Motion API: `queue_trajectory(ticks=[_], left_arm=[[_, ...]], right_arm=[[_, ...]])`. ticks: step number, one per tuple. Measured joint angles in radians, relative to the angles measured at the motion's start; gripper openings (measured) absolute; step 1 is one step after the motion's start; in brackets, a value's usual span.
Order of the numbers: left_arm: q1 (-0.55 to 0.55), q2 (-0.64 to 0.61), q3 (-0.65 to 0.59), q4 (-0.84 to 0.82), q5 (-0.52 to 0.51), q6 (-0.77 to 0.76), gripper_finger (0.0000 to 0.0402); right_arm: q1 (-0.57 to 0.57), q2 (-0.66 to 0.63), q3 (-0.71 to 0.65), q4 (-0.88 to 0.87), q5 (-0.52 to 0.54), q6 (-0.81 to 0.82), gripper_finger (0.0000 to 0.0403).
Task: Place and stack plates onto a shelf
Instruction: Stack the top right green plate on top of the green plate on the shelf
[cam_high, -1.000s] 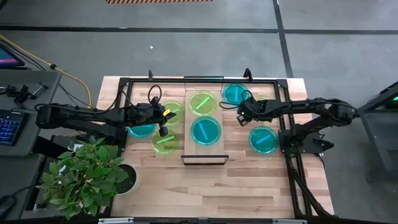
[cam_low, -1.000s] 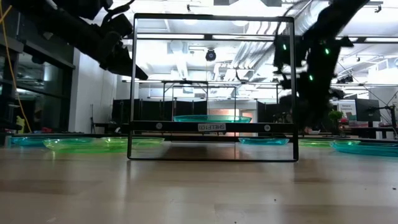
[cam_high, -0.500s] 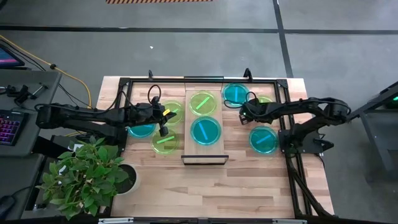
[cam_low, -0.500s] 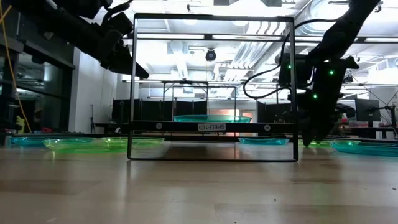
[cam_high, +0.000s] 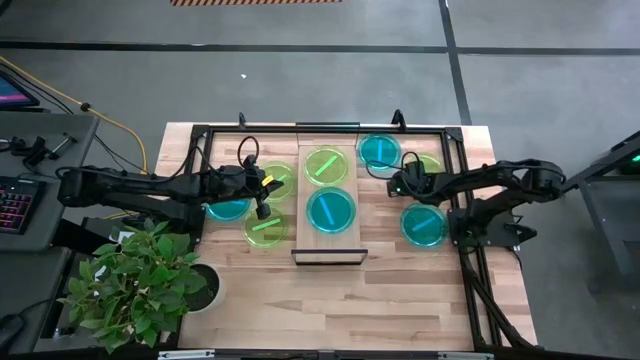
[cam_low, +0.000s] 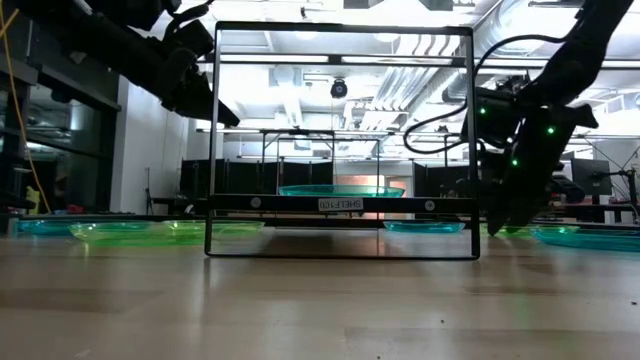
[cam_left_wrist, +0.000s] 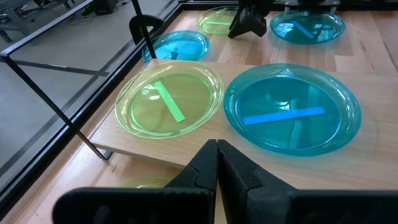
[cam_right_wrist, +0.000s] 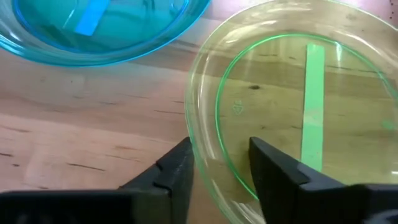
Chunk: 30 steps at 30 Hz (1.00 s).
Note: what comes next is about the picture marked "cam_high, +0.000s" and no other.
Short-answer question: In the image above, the grey metal stand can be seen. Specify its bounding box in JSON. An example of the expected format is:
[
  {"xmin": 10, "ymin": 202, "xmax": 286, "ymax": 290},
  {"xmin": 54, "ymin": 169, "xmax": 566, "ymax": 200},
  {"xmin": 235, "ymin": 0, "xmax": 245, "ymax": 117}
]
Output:
[{"xmin": 562, "ymin": 130, "xmax": 640, "ymax": 291}]

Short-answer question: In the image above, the computer monitor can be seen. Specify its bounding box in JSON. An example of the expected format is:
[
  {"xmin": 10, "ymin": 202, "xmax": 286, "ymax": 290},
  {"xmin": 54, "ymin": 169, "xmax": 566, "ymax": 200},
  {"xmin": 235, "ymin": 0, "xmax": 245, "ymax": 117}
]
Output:
[{"xmin": 0, "ymin": 69, "xmax": 41, "ymax": 110}]

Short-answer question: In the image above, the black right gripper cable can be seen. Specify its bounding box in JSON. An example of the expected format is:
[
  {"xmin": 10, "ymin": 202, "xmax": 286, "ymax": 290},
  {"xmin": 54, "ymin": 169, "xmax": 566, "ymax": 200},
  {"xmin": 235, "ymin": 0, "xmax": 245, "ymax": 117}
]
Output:
[{"xmin": 365, "ymin": 151, "xmax": 424, "ymax": 182}]

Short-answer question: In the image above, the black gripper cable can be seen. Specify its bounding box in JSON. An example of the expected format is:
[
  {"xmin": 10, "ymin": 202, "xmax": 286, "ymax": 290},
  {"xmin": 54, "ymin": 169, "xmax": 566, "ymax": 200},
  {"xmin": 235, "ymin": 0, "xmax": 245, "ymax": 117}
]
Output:
[
  {"xmin": 365, "ymin": 151, "xmax": 424, "ymax": 182},
  {"xmin": 236, "ymin": 134, "xmax": 261, "ymax": 169}
]

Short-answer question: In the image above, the black clamp tool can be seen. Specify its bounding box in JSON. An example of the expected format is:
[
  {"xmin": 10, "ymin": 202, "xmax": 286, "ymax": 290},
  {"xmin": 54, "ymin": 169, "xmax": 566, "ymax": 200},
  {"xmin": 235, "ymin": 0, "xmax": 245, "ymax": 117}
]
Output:
[{"xmin": 0, "ymin": 132, "xmax": 80, "ymax": 169}]

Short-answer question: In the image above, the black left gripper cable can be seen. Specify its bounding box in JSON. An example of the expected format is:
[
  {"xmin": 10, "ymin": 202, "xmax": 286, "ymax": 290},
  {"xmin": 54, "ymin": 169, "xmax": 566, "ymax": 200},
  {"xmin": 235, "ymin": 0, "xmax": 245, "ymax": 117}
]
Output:
[{"xmin": 236, "ymin": 134, "xmax": 261, "ymax": 169}]

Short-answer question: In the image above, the green potted plant white pot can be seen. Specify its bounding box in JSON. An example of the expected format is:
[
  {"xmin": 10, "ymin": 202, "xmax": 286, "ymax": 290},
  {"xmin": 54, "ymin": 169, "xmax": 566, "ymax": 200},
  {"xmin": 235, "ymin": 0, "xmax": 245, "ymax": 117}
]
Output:
[{"xmin": 57, "ymin": 217, "xmax": 226, "ymax": 355}]

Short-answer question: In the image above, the black aluminium rig frame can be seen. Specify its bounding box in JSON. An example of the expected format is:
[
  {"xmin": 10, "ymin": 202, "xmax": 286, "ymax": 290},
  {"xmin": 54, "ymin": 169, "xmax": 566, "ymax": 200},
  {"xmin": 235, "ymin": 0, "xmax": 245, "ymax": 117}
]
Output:
[{"xmin": 169, "ymin": 123, "xmax": 539, "ymax": 360}]

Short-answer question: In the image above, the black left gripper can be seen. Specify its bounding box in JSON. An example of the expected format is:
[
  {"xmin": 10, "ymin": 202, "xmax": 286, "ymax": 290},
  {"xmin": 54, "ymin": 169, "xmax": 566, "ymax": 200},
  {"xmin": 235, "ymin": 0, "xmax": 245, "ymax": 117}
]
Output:
[{"xmin": 215, "ymin": 163, "xmax": 286, "ymax": 221}]

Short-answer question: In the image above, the blue translucent plastic plate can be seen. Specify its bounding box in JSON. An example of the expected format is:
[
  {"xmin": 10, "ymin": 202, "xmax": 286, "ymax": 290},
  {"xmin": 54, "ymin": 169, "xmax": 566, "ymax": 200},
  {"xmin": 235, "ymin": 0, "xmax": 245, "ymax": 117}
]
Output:
[
  {"xmin": 399, "ymin": 202, "xmax": 450, "ymax": 249},
  {"xmin": 305, "ymin": 186, "xmax": 358, "ymax": 235},
  {"xmin": 204, "ymin": 198, "xmax": 252, "ymax": 223},
  {"xmin": 356, "ymin": 132, "xmax": 403, "ymax": 171}
]

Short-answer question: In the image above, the yellow cable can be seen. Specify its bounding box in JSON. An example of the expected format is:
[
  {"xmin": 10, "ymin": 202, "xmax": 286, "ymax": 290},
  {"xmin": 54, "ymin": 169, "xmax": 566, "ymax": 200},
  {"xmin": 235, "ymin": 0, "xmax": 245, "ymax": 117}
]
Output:
[{"xmin": 0, "ymin": 55, "xmax": 150, "ymax": 174}]

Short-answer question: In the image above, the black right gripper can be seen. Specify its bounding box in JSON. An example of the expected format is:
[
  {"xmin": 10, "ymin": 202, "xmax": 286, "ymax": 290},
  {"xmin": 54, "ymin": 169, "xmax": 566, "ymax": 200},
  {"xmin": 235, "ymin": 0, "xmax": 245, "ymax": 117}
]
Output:
[{"xmin": 386, "ymin": 160, "xmax": 437, "ymax": 202}]

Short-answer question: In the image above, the green translucent plastic plate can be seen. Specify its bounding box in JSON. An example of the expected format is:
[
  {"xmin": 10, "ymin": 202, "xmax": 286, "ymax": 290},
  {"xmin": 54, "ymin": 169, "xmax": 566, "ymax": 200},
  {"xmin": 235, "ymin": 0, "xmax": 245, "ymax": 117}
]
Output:
[
  {"xmin": 242, "ymin": 205, "xmax": 289, "ymax": 250},
  {"xmin": 303, "ymin": 144, "xmax": 351, "ymax": 188},
  {"xmin": 259, "ymin": 160, "xmax": 298, "ymax": 203},
  {"xmin": 412, "ymin": 152, "xmax": 444, "ymax": 175}
]

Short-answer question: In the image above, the grey desk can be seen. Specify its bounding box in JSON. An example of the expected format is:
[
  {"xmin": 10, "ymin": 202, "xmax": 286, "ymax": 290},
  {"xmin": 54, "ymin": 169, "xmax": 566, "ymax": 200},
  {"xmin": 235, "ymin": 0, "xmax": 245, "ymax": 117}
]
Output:
[{"xmin": 0, "ymin": 110, "xmax": 101, "ymax": 254}]

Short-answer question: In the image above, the dark grey table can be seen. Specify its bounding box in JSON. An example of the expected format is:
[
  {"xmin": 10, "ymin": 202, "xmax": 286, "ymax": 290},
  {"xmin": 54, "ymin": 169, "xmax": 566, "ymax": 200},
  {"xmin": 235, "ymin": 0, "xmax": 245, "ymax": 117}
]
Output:
[{"xmin": 0, "ymin": 247, "xmax": 71, "ymax": 354}]

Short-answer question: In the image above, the black keyboard coloured backlight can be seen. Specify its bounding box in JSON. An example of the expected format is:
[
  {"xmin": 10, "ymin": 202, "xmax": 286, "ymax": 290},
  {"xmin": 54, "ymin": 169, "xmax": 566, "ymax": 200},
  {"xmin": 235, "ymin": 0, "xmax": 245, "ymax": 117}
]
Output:
[{"xmin": 0, "ymin": 175, "xmax": 47, "ymax": 235}]

